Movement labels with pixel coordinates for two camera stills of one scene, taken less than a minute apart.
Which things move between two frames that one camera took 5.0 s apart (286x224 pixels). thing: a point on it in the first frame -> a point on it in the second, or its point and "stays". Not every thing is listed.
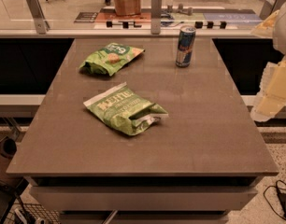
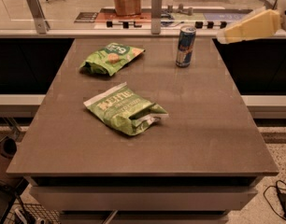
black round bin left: x=7 y=147 stays
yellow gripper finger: x=276 y=90 -> x=264 y=23
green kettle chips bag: x=125 y=110 stays
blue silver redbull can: x=185 y=46 stays
